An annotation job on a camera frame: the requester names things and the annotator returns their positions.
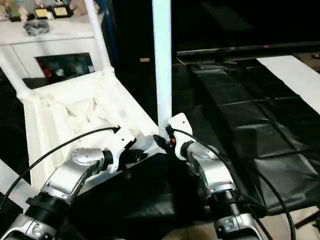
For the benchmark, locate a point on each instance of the white plastic table top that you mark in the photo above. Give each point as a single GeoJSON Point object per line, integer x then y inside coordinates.
{"type": "Point", "coordinates": [62, 112]}

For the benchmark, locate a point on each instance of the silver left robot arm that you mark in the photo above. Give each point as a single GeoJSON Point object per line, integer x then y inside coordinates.
{"type": "Point", "coordinates": [70, 175]}

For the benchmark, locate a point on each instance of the black glossy mat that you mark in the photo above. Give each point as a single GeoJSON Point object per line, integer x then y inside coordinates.
{"type": "Point", "coordinates": [250, 137]}

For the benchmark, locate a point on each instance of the small yellow label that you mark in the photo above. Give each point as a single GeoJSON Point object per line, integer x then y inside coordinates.
{"type": "Point", "coordinates": [144, 60]}

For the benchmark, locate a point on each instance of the small white jar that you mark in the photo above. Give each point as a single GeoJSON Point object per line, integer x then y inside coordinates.
{"type": "Point", "coordinates": [91, 68]}
{"type": "Point", "coordinates": [60, 72]}

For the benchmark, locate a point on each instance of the red bottle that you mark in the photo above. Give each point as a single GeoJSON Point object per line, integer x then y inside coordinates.
{"type": "Point", "coordinates": [47, 73]}

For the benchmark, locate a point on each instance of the long black bar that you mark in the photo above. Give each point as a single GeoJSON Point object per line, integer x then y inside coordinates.
{"type": "Point", "coordinates": [250, 48]}

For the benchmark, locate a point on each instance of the white sideboard cabinet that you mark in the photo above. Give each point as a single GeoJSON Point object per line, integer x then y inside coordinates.
{"type": "Point", "coordinates": [62, 45]}

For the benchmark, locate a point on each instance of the white flat panel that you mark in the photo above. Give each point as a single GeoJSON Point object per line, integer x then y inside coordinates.
{"type": "Point", "coordinates": [292, 77]}

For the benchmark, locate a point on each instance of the bag of black parts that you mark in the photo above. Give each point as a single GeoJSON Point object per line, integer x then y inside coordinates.
{"type": "Point", "coordinates": [36, 27]}

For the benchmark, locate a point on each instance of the black framed plaque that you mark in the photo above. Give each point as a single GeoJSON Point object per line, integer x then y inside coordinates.
{"type": "Point", "coordinates": [15, 16]}
{"type": "Point", "coordinates": [61, 11]}

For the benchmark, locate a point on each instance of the small white figurine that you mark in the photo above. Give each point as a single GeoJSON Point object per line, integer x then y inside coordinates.
{"type": "Point", "coordinates": [23, 15]}
{"type": "Point", "coordinates": [51, 15]}

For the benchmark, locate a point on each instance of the black stand foot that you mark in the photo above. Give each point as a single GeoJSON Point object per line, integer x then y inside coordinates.
{"type": "Point", "coordinates": [308, 221]}

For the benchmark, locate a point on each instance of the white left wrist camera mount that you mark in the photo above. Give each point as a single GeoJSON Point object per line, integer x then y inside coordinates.
{"type": "Point", "coordinates": [122, 140]}

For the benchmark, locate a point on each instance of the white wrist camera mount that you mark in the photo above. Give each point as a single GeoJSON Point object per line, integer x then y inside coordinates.
{"type": "Point", "coordinates": [122, 140]}
{"type": "Point", "coordinates": [181, 122]}

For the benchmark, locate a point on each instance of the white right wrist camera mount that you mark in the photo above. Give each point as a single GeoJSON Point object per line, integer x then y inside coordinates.
{"type": "Point", "coordinates": [181, 122]}

